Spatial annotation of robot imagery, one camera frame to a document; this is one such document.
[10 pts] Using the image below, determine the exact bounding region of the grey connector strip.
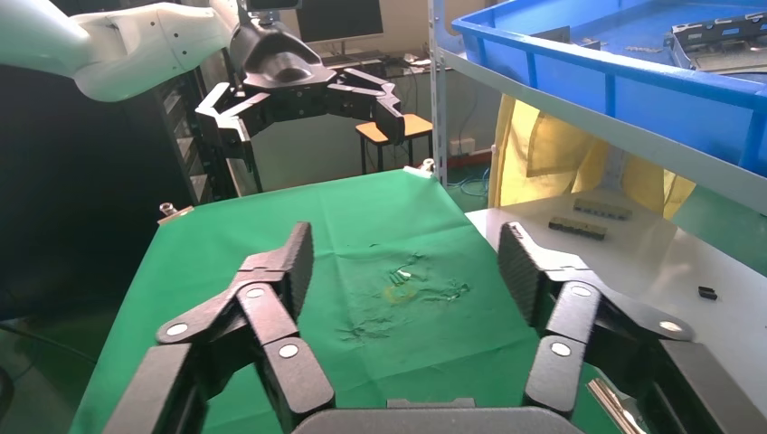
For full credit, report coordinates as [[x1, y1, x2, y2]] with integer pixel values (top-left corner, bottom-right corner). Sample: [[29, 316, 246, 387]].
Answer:
[[573, 198, 634, 222], [547, 216, 609, 242]]

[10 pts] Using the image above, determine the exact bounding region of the black equipment rack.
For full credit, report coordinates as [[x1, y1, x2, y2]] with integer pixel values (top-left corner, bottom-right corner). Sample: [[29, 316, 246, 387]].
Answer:
[[143, 65, 265, 206]]

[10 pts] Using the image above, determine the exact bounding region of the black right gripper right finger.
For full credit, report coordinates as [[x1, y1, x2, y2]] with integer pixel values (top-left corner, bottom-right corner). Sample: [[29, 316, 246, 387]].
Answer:
[[497, 220, 767, 434]]

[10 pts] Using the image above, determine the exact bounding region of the blue floor cable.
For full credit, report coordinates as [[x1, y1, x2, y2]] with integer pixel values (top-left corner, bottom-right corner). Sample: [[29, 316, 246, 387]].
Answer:
[[458, 169, 493, 199]]

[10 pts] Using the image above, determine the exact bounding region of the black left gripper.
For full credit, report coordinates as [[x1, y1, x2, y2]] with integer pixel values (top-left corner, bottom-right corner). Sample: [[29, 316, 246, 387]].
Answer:
[[194, 23, 407, 163]]

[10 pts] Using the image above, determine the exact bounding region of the blue plastic bin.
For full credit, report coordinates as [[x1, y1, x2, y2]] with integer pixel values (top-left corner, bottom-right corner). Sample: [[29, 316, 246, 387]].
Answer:
[[450, 0, 767, 178]]

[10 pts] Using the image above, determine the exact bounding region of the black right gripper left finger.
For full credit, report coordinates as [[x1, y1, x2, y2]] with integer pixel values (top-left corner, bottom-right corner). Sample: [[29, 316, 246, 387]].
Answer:
[[101, 222, 336, 434]]

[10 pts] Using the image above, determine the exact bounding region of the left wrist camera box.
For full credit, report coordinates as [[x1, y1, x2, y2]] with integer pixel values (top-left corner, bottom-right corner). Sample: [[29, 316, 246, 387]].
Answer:
[[238, 0, 302, 26]]

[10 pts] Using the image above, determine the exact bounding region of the yellow fabric sheet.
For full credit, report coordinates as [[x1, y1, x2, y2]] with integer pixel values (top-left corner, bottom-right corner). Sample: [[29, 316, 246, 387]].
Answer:
[[488, 94, 697, 220]]

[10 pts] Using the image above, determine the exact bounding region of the silver stamped metal part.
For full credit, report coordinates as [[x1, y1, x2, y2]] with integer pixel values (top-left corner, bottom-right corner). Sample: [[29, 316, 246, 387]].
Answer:
[[666, 10, 767, 76], [539, 24, 602, 51]]

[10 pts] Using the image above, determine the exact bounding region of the green table cloth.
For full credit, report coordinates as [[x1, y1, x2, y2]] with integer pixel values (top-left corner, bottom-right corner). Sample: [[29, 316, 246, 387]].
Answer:
[[69, 167, 621, 434]]

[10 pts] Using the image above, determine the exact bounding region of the black computer monitor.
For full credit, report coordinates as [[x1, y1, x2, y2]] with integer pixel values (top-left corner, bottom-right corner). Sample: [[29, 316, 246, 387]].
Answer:
[[296, 0, 385, 44]]

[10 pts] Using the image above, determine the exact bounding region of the orange top stool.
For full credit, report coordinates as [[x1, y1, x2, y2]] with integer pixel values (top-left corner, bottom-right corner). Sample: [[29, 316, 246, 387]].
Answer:
[[355, 113, 434, 175]]

